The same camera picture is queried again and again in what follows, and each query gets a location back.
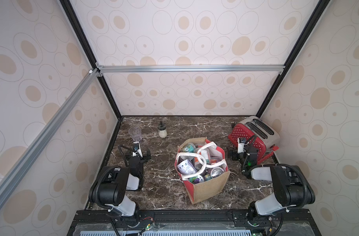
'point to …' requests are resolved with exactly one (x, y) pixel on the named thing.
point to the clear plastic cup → (135, 133)
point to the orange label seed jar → (206, 155)
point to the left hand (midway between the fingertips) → (142, 145)
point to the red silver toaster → (267, 135)
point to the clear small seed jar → (216, 171)
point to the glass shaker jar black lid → (162, 130)
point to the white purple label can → (187, 167)
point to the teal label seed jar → (189, 147)
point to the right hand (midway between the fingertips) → (242, 147)
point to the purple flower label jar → (196, 179)
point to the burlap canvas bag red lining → (201, 166)
